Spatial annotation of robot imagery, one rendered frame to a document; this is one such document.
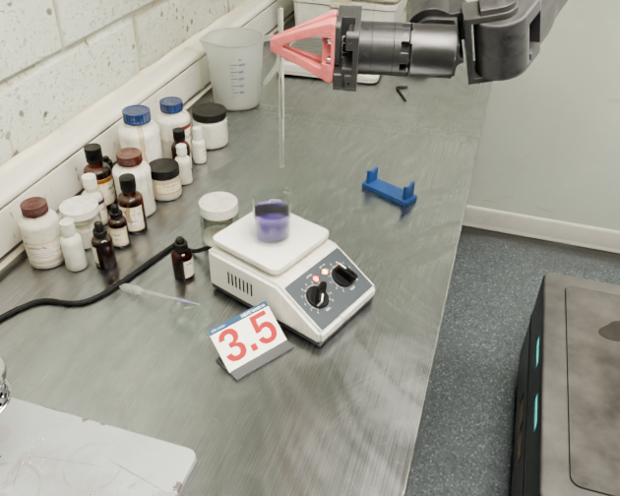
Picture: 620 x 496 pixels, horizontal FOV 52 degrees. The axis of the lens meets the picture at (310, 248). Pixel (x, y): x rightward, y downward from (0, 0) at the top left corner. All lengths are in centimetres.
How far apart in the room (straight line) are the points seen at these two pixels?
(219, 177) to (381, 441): 63
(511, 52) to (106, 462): 60
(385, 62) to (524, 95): 156
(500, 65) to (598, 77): 152
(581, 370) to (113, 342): 97
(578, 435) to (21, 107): 112
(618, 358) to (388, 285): 71
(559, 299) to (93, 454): 118
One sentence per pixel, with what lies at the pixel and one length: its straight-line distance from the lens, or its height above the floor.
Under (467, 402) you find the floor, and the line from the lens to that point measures 182.
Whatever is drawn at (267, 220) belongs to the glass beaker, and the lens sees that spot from 83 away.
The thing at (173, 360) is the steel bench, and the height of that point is 75.
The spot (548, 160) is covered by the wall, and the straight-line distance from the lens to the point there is 235.
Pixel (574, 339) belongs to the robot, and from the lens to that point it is 153.
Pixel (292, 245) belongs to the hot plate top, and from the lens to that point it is 85.
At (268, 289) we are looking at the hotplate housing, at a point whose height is 81.
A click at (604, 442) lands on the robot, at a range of 135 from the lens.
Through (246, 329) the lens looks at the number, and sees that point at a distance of 82.
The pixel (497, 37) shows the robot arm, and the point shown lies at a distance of 72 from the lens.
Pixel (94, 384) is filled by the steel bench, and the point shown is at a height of 75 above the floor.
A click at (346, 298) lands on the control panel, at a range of 85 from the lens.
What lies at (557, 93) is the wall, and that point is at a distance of 225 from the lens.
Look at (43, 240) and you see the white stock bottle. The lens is 99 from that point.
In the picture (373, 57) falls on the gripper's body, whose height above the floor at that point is 110.
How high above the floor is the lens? 134
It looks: 36 degrees down
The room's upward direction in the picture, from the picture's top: 1 degrees clockwise
